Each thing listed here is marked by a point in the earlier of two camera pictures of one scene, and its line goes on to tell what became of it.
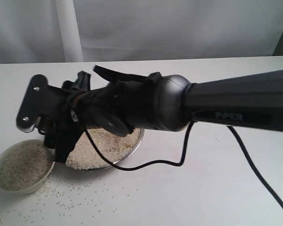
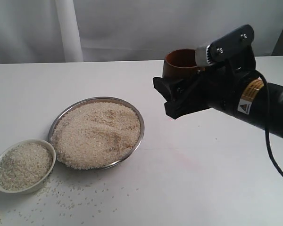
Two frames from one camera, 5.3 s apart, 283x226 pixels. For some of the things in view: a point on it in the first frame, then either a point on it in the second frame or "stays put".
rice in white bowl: [25, 165] stays put
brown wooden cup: [77, 98] → [180, 64]
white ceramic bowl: [23, 167] stays put
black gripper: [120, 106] → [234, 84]
